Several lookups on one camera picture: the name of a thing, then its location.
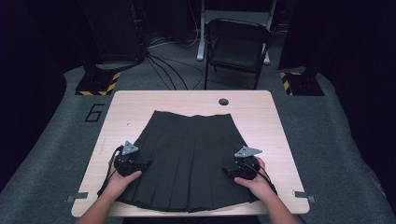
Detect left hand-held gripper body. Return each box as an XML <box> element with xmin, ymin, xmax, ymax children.
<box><xmin>113</xmin><ymin>140</ymin><xmax>142</xmax><ymax>177</ymax></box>

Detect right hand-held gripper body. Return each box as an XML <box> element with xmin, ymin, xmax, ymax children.
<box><xmin>233</xmin><ymin>145</ymin><xmax>263</xmax><ymax>181</ymax></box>

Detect black pleated skirt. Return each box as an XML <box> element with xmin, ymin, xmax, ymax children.
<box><xmin>116</xmin><ymin>109</ymin><xmax>260</xmax><ymax>214</ymax></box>

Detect person's right hand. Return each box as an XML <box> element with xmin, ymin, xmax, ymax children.
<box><xmin>233</xmin><ymin>156</ymin><xmax>276</xmax><ymax>202</ymax></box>

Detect person's left hand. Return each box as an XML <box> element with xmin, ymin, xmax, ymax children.
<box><xmin>105</xmin><ymin>169</ymin><xmax>143</xmax><ymax>201</ymax></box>

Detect grey tape piece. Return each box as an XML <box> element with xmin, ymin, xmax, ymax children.
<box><xmin>65</xmin><ymin>191</ymin><xmax>90</xmax><ymax>203</ymax></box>
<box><xmin>292</xmin><ymin>189</ymin><xmax>317</xmax><ymax>203</ymax></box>

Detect black stand base yellow stripes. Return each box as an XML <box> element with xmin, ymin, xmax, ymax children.
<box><xmin>75</xmin><ymin>70</ymin><xmax>121</xmax><ymax>97</ymax></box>
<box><xmin>278</xmin><ymin>71</ymin><xmax>325</xmax><ymax>97</ymax></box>

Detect black folding chair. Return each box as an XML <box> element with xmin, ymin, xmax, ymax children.
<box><xmin>204</xmin><ymin>18</ymin><xmax>274</xmax><ymax>91</ymax></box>

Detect dark curtain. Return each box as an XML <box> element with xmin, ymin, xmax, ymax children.
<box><xmin>0</xmin><ymin>0</ymin><xmax>78</xmax><ymax>194</ymax></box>
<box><xmin>278</xmin><ymin>0</ymin><xmax>396</xmax><ymax>200</ymax></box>

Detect black equipment cabinet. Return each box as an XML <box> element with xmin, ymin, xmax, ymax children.
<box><xmin>88</xmin><ymin>0</ymin><xmax>147</xmax><ymax>63</ymax></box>

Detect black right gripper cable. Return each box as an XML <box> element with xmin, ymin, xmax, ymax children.
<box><xmin>244</xmin><ymin>161</ymin><xmax>278</xmax><ymax>196</ymax></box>

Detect bundle of black floor cables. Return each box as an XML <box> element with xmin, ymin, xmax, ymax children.
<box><xmin>143</xmin><ymin>29</ymin><xmax>205</xmax><ymax>91</ymax></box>

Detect white metal desk frame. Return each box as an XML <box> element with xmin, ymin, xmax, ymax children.
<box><xmin>196</xmin><ymin>0</ymin><xmax>278</xmax><ymax>65</ymax></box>

